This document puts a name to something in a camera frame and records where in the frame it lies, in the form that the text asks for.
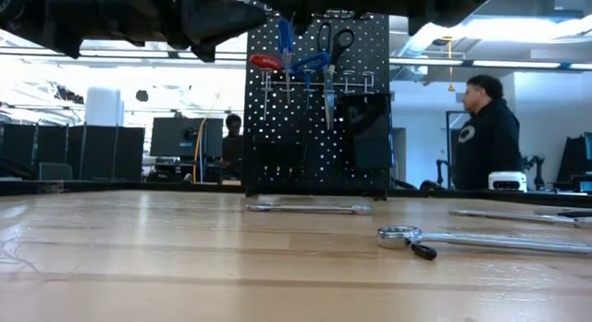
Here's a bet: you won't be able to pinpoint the short black pegboard bin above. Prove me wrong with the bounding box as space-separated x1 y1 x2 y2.
247 143 306 187

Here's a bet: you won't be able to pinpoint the black computer monitor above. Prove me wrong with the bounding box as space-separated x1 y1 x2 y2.
150 117 224 159

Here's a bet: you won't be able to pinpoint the blue clear handled screwdriver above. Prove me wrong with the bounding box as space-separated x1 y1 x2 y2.
276 17 295 105

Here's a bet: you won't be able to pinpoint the red handled screwdriver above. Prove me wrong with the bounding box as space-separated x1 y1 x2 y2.
249 53 283 122

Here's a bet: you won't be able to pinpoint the ceiling light strip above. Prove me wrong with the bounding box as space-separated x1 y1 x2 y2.
388 57 592 69

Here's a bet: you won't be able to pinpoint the small black bit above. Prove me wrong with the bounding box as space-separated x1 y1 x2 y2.
410 242 438 262

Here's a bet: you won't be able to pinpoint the white cylinder column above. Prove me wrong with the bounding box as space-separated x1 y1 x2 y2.
84 86 125 127

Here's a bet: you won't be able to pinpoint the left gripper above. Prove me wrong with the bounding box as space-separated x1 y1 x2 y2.
136 0 268 64

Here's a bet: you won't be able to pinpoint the person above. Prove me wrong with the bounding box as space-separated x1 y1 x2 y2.
219 113 245 180
452 74 524 192

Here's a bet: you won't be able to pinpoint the yellow hanging cable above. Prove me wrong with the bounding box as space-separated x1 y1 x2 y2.
192 93 221 183

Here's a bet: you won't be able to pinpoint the chrome combination wrench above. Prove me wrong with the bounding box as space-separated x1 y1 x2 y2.
448 209 592 229
244 203 374 217
376 225 592 255

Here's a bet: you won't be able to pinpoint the white box device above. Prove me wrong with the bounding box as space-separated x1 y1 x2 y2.
487 171 527 192

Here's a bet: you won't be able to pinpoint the black partition panels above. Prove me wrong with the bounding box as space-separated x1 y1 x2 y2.
0 122 145 182

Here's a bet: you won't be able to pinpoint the black equipment rack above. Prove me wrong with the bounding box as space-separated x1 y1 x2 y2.
554 131 592 193

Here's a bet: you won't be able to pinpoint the dark grey box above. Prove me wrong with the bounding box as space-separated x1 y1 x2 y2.
39 162 74 181

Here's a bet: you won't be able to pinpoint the black perforated pegboard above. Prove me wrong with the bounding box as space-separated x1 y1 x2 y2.
243 0 390 199

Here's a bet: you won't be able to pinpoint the black handled scissors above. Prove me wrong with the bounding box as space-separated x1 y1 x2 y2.
316 23 356 131

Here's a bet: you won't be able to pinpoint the yellow ceiling pendant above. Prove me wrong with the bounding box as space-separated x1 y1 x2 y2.
444 34 457 93

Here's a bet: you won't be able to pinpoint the tall black pegboard bin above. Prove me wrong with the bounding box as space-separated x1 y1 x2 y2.
335 93 392 187

